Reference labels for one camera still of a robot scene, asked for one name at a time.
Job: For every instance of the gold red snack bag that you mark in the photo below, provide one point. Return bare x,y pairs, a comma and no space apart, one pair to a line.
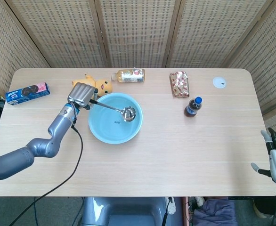
180,84

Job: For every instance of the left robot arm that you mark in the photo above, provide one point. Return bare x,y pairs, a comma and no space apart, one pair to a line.
34,143

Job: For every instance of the blue cookie box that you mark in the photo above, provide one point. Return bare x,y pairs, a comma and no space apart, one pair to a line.
27,93

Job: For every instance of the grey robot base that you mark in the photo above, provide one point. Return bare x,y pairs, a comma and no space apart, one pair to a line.
126,212

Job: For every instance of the light blue bowl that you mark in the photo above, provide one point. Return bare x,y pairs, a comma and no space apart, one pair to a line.
115,118

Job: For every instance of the pink box of clutter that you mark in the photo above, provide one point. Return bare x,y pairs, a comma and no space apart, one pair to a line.
187,209

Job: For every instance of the purple cloth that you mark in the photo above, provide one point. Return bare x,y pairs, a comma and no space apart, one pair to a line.
214,213

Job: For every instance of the yellow plush toy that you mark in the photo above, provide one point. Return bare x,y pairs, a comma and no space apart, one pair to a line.
102,85

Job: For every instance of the dark cola bottle blue cap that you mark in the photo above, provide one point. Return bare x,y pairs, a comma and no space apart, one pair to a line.
193,107

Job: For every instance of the woven bamboo folding screen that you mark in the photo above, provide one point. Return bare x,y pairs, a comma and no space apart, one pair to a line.
138,33

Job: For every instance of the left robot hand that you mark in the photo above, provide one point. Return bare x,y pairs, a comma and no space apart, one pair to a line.
81,95

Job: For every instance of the yellow tea bottle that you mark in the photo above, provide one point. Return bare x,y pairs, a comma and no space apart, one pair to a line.
129,75

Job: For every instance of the white round table grommet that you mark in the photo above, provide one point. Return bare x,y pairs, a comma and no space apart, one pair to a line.
219,82

